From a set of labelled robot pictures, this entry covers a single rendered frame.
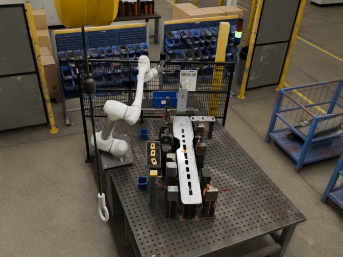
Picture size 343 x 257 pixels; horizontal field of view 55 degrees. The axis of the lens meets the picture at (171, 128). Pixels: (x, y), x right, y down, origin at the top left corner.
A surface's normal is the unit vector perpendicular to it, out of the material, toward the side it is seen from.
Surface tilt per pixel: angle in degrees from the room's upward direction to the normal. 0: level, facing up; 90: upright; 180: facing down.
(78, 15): 122
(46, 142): 0
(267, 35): 92
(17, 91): 90
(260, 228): 0
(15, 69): 93
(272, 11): 90
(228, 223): 0
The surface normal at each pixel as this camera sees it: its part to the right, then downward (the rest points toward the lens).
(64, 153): 0.04, -0.81
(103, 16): 0.30, 0.90
